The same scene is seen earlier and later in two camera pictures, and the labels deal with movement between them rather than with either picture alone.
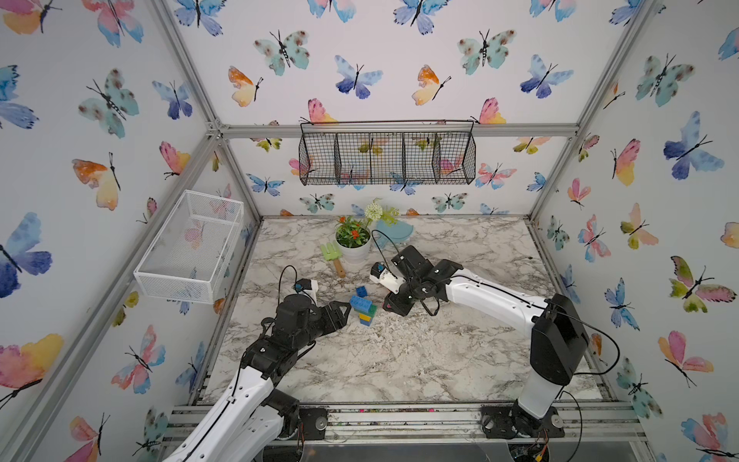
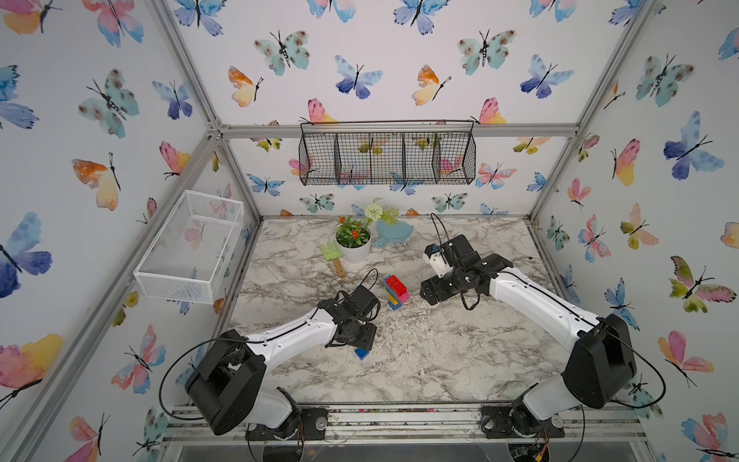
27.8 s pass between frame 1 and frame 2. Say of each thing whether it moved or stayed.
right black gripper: moved
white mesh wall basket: stayed
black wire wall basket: stayed
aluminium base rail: stayed
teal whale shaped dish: stayed
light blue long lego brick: moved
